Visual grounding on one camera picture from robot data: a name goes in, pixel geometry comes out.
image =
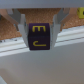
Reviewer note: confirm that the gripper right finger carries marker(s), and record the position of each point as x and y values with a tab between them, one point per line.
57	20

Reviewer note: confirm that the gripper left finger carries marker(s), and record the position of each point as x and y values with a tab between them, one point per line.
20	20

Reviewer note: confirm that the purple block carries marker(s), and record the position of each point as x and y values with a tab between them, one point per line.
38	36

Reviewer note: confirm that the yellow block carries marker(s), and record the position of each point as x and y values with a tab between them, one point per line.
81	14

